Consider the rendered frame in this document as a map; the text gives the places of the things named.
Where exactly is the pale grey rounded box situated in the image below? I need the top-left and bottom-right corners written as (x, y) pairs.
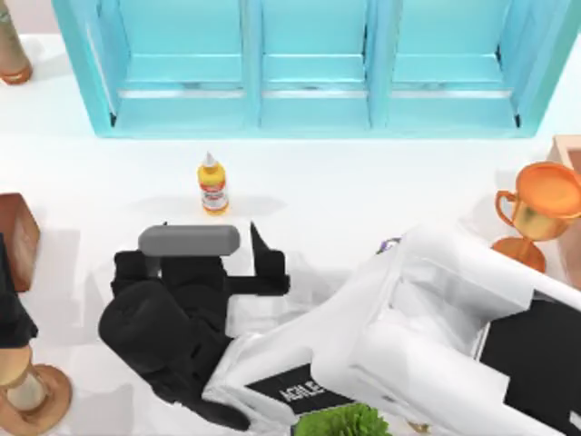
top-left (137, 223), bottom-right (241, 258)

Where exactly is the yellow bottle with white cap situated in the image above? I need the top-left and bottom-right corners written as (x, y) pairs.
top-left (196, 152), bottom-right (231, 217)

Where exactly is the small purple and white thing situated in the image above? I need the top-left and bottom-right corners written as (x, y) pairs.
top-left (375, 234), bottom-right (404, 253)

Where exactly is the brown wooden block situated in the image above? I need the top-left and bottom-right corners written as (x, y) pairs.
top-left (0, 192), bottom-right (42, 292)

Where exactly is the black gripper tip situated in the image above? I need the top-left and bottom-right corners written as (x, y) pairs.
top-left (0, 233), bottom-right (39, 352)

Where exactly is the green leafy plant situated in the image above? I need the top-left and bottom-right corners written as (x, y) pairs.
top-left (294, 402), bottom-right (392, 436)

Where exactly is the light blue rack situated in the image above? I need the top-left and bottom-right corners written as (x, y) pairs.
top-left (50, 0), bottom-right (581, 140)

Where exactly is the brown tapered bottle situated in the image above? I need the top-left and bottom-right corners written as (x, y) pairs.
top-left (0, 0), bottom-right (34, 86)

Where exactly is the orange gold trophy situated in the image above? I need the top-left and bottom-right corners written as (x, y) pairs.
top-left (490, 161), bottom-right (581, 274)

